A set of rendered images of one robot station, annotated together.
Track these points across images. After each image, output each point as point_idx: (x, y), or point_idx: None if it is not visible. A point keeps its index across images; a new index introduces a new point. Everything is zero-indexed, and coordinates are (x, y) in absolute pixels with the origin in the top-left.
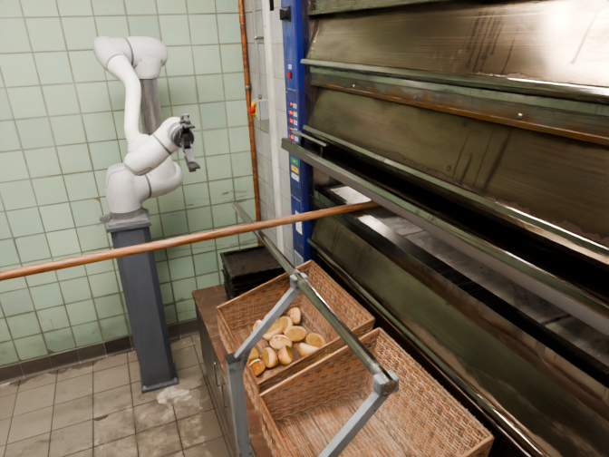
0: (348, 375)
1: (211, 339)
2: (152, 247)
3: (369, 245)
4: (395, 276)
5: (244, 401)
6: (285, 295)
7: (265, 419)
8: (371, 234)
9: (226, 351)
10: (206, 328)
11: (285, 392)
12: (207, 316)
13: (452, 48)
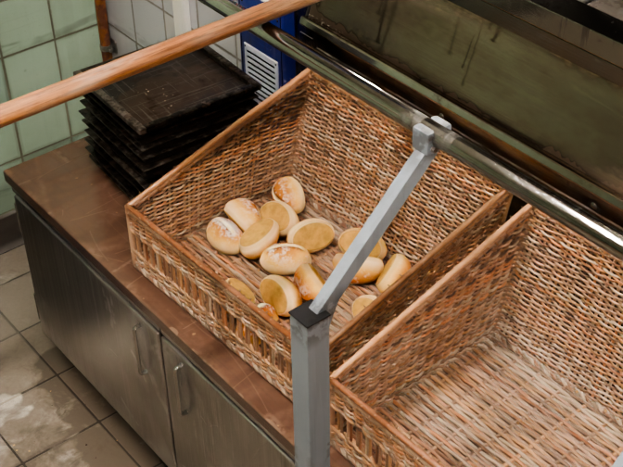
0: (476, 305)
1: (119, 277)
2: (57, 96)
3: (490, 26)
4: (573, 91)
5: (327, 394)
6: (404, 169)
7: (357, 420)
8: (508, 5)
9: (167, 297)
10: (91, 254)
11: (374, 360)
12: (80, 226)
13: None
